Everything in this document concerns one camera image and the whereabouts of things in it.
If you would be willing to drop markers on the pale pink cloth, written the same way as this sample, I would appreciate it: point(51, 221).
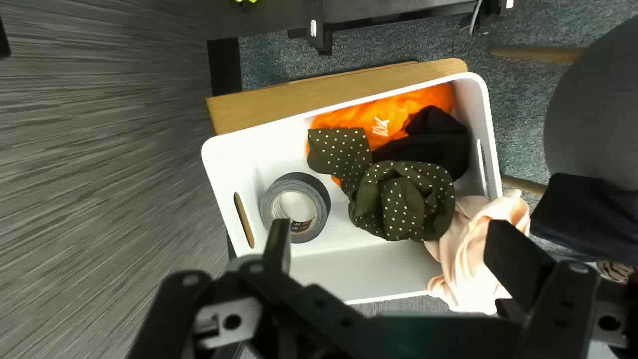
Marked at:
point(466, 255)

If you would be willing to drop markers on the light wooden board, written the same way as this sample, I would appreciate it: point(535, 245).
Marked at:
point(300, 96)

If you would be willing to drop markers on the olive polka dot cloth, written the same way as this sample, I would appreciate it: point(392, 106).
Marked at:
point(400, 199)

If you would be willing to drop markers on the small black cloth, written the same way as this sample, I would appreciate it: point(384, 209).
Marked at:
point(432, 142)

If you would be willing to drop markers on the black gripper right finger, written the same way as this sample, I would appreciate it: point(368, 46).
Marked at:
point(565, 305)

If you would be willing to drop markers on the white plastic storage box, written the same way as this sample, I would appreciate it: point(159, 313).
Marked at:
point(266, 160)

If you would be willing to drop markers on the orange cloth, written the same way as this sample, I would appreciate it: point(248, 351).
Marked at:
point(372, 116)

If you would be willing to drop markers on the grey duct tape roll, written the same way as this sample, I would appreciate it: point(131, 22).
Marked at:
point(314, 191)

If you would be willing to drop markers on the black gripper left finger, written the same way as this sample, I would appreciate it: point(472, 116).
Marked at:
point(200, 311)

